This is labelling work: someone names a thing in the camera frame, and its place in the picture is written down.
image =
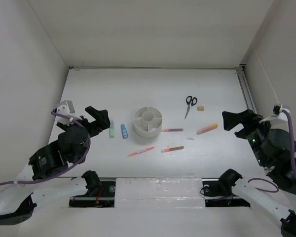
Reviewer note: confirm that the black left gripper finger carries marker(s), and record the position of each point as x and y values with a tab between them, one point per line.
102	119
93	112

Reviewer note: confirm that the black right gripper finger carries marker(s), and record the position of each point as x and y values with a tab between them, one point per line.
242	116
230	123

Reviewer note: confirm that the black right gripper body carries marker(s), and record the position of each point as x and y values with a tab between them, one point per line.
253	130

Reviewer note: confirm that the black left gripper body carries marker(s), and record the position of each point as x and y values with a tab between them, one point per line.
92	126

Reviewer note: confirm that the pink highlighter pen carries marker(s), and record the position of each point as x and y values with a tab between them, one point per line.
140	152

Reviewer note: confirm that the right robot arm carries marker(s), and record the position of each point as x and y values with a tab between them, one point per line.
272	142

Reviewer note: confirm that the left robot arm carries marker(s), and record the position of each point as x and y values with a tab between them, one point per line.
20	198

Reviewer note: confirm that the green highlighter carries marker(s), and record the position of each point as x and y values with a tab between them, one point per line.
111	129

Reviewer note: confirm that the orange highlighter marker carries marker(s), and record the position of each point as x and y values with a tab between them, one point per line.
207	129

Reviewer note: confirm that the blue correction tape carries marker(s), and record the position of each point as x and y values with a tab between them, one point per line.
124	131

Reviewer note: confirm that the white round divided organizer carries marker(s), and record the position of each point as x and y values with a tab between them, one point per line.
147	122

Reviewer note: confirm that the purple capped pen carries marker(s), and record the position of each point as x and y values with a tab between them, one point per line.
172	130

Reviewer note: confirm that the brown capped pen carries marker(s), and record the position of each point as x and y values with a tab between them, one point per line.
172	149

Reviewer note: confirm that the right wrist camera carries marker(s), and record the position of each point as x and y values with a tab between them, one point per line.
278	115

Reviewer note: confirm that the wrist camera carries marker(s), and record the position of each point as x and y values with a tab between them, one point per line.
65	108
278	115

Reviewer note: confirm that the aluminium rail at right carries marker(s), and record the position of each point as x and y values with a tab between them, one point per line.
245	88

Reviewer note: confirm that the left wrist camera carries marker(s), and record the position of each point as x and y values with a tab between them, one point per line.
65	108

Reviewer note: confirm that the black handled scissors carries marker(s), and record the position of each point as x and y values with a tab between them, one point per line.
190	101

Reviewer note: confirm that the front mounting rail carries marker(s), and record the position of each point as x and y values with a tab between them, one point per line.
155	193

